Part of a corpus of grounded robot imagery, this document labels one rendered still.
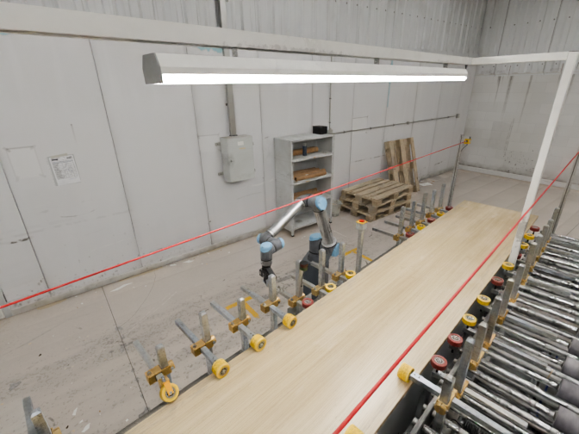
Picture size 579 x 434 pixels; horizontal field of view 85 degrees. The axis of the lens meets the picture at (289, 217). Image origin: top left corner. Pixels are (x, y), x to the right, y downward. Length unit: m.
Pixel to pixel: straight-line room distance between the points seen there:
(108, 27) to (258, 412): 1.56
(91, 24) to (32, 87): 3.10
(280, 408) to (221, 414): 0.27
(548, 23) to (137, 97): 8.42
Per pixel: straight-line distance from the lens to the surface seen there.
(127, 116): 4.18
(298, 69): 1.34
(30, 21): 0.98
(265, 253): 2.34
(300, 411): 1.70
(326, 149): 5.40
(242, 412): 1.72
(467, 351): 1.84
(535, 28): 9.73
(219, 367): 1.80
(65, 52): 4.11
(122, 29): 1.03
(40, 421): 1.80
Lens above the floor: 2.29
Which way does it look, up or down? 23 degrees down
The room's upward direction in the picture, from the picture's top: 1 degrees counter-clockwise
